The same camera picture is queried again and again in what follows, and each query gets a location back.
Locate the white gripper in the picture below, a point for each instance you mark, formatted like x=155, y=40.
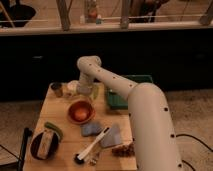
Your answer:
x=84, y=87

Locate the orange apple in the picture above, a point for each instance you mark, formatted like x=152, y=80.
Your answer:
x=80, y=114

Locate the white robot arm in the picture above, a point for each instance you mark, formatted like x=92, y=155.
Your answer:
x=150, y=119

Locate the red bowl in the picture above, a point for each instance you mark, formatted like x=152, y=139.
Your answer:
x=80, y=105

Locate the white cup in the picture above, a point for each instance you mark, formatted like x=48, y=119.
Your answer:
x=72, y=87

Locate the dark small cup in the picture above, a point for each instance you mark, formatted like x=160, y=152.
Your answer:
x=57, y=89

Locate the green plastic tray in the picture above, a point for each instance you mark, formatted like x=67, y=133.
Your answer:
x=116, y=102

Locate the blue sponge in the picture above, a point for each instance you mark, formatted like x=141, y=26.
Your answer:
x=91, y=129

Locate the green cucumber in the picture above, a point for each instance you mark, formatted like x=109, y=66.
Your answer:
x=54, y=128

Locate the blue triangular cloth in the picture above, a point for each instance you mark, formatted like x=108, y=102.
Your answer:
x=112, y=138

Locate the bread slice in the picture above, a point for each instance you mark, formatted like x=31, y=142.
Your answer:
x=45, y=144

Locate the small metal fork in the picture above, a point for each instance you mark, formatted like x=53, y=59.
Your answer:
x=94, y=159

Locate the bunch of brown grapes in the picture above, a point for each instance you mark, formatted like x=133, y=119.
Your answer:
x=124, y=151

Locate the dark round plate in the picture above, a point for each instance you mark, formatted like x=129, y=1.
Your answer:
x=36, y=142

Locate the white handled brush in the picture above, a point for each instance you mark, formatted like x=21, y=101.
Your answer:
x=80, y=158

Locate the black chair frame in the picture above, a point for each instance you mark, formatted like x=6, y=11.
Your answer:
x=20, y=159

